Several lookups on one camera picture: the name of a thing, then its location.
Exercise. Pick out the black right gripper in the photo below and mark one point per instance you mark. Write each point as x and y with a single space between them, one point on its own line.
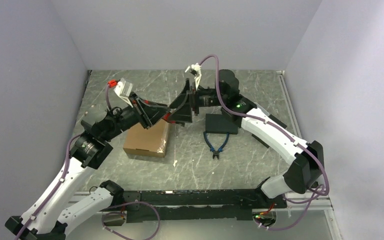
182 102

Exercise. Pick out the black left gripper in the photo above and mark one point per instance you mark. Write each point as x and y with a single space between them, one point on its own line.
153 111

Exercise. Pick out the red utility knife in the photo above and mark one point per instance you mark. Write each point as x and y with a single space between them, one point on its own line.
174 118

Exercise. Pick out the brown cardboard express box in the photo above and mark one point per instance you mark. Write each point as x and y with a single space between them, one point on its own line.
151 142

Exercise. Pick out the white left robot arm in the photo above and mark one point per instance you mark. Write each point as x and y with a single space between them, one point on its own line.
51 217

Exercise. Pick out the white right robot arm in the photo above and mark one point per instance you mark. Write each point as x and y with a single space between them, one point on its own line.
305 160

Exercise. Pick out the black flat pad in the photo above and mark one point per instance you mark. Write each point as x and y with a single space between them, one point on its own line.
218 124

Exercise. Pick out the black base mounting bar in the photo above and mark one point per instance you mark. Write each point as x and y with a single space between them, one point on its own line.
188 205

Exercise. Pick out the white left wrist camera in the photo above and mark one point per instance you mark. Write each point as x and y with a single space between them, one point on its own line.
122 89

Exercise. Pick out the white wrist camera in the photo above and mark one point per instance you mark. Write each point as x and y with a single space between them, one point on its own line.
122 89
196 71

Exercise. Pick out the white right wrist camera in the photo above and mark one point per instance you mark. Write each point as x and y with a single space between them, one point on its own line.
196 71

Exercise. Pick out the aluminium rail frame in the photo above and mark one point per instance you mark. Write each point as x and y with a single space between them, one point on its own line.
50 218

